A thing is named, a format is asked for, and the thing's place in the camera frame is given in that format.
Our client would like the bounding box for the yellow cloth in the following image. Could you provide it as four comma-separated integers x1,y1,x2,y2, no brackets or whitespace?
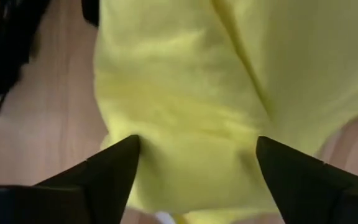
93,0,358,224

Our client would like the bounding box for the black cloth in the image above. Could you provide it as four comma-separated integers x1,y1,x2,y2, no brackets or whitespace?
0,0,52,122

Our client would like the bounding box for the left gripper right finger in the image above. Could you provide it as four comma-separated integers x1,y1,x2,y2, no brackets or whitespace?
255,136,358,224

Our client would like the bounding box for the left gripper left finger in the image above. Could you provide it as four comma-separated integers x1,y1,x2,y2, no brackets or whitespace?
35,134,141,224

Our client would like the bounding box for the small white cloth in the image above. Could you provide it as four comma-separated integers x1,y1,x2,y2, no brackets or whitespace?
154,211,177,224

